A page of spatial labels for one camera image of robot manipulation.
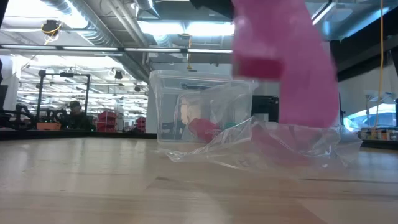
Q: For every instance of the orange box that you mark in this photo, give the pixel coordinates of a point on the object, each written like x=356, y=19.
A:
x=48, y=126

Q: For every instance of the row of small boxes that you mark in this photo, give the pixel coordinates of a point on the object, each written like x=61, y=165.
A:
x=379, y=134

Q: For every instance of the black gantry frame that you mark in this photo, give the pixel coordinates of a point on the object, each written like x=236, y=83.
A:
x=74, y=75

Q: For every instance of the green item inside box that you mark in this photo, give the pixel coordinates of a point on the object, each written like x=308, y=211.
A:
x=229, y=125

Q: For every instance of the long ceiling light bar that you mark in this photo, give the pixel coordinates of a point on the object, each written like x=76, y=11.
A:
x=93, y=48

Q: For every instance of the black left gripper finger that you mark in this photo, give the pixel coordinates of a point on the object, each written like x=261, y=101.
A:
x=217, y=5

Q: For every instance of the clear plastic storage box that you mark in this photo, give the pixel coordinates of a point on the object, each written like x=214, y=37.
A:
x=174, y=102

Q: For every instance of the black cabinet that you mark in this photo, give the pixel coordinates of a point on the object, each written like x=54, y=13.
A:
x=264, y=107

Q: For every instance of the black background robot arm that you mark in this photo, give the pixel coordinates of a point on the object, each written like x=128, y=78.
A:
x=7, y=121

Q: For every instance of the pink elastic bandage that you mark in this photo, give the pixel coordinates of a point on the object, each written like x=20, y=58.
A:
x=295, y=62

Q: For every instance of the clear plastic zip bag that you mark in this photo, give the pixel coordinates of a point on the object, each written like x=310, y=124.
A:
x=280, y=149

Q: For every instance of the black hanging lamp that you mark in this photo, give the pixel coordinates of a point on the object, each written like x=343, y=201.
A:
x=118, y=75

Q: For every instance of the red item inside box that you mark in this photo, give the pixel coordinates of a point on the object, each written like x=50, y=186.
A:
x=203, y=129

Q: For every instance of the person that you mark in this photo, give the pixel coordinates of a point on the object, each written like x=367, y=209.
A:
x=77, y=118

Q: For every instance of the red bin shelf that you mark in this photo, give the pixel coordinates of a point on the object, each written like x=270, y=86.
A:
x=107, y=119
x=140, y=124

